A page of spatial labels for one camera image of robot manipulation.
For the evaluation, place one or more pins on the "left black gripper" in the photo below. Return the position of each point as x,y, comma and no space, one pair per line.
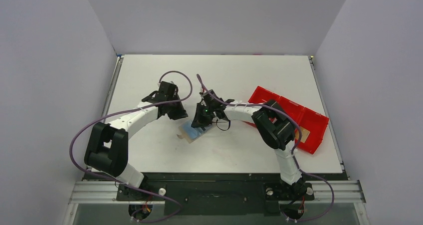
180,114

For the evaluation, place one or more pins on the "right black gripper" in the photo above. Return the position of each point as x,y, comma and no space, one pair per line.
201,119

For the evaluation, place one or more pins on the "beige leather card holder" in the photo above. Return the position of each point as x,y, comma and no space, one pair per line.
189,133

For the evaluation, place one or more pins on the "gold credit card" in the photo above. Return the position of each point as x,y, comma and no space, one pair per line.
302,134

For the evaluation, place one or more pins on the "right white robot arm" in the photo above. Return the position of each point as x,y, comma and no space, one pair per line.
273,124

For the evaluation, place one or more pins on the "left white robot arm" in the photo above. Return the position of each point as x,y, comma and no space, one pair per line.
108,146

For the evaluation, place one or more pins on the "red plastic bin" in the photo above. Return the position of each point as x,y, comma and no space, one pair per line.
314,122

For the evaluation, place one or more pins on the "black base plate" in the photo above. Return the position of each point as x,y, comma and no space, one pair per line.
190,194

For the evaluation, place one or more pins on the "aluminium frame rail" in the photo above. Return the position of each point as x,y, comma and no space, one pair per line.
219,135

